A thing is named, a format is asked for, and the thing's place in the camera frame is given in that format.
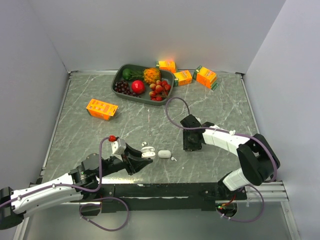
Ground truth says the orange box front left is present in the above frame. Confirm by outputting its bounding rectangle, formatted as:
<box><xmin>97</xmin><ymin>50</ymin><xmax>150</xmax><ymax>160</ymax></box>
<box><xmin>86</xmin><ymin>98</ymin><xmax>118</xmax><ymax>121</ymax></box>

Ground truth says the red pomegranate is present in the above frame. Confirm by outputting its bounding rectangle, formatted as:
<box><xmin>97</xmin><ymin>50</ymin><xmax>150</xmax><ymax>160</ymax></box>
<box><xmin>131</xmin><ymin>80</ymin><xmax>145</xmax><ymax>95</ymax></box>

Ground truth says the orange box right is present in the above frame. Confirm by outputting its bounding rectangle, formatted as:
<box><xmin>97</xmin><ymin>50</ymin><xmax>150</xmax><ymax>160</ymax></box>
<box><xmin>192</xmin><ymin>65</ymin><xmax>218</xmax><ymax>90</ymax></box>

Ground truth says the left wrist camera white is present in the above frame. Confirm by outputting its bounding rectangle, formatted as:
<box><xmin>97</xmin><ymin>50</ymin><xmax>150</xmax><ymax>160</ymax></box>
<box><xmin>108</xmin><ymin>135</ymin><xmax>127</xmax><ymax>156</ymax></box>

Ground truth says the dark grey fruit tray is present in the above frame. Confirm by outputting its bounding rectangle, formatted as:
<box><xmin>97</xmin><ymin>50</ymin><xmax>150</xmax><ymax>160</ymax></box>
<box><xmin>111</xmin><ymin>64</ymin><xmax>175</xmax><ymax>106</ymax></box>

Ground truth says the orange spiky fruit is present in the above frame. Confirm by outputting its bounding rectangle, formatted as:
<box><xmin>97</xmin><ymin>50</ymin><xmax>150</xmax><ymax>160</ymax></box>
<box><xmin>143</xmin><ymin>67</ymin><xmax>161</xmax><ymax>85</ymax></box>

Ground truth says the dark grape bunch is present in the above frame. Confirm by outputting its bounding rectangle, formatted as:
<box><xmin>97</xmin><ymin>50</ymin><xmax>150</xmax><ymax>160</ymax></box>
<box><xmin>113</xmin><ymin>80</ymin><xmax>139</xmax><ymax>98</ymax></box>

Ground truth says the aluminium frame left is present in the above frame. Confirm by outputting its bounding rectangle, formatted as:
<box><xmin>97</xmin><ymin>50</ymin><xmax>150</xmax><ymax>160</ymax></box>
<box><xmin>13</xmin><ymin>72</ymin><xmax>73</xmax><ymax>240</ymax></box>

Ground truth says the orange box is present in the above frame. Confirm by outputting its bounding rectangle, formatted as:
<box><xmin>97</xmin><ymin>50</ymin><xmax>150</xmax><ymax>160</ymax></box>
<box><xmin>174</xmin><ymin>70</ymin><xmax>193</xmax><ymax>87</ymax></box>
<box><xmin>155</xmin><ymin>60</ymin><xmax>177</xmax><ymax>74</ymax></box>
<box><xmin>86</xmin><ymin>98</ymin><xmax>118</xmax><ymax>121</ymax></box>
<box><xmin>192</xmin><ymin>65</ymin><xmax>218</xmax><ymax>90</ymax></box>

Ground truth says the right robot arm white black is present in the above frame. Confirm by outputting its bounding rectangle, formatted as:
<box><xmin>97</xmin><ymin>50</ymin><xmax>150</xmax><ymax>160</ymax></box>
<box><xmin>180</xmin><ymin>114</ymin><xmax>281</xmax><ymax>199</ymax></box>

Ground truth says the white gold-rimmed charging case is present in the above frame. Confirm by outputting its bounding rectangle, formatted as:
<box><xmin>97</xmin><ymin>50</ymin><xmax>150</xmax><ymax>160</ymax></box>
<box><xmin>141</xmin><ymin>146</ymin><xmax>156</xmax><ymax>159</ymax></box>

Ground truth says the green herb sprig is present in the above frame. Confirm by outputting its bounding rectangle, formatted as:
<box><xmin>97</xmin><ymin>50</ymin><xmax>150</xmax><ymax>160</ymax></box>
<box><xmin>129</xmin><ymin>70</ymin><xmax>144</xmax><ymax>81</ymax></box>

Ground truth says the orange box back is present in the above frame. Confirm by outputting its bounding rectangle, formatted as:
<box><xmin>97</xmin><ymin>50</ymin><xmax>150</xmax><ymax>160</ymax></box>
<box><xmin>155</xmin><ymin>60</ymin><xmax>177</xmax><ymax>74</ymax></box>

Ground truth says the green fruit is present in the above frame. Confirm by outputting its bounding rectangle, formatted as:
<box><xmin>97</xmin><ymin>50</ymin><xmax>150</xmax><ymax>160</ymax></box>
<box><xmin>122</xmin><ymin>68</ymin><xmax>133</xmax><ymax>81</ymax></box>

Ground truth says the orange box middle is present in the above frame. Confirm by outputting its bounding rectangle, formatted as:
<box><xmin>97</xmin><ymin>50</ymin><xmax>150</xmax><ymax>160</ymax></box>
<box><xmin>174</xmin><ymin>70</ymin><xmax>193</xmax><ymax>87</ymax></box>

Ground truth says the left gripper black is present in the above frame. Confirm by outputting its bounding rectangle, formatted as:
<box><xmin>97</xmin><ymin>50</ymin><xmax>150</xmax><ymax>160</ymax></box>
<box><xmin>96</xmin><ymin>142</ymin><xmax>153</xmax><ymax>178</ymax></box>

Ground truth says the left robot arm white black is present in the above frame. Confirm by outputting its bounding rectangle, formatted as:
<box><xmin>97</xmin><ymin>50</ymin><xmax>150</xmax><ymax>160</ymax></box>
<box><xmin>0</xmin><ymin>145</ymin><xmax>153</xmax><ymax>230</ymax></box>

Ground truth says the white closed charging case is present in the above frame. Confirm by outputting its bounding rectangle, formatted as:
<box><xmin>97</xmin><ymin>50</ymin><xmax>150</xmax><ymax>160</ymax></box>
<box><xmin>157</xmin><ymin>150</ymin><xmax>172</xmax><ymax>159</ymax></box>

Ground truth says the red lychee bunch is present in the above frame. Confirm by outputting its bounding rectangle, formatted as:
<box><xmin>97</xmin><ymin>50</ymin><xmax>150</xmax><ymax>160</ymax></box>
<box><xmin>149</xmin><ymin>80</ymin><xmax>172</xmax><ymax>102</ymax></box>

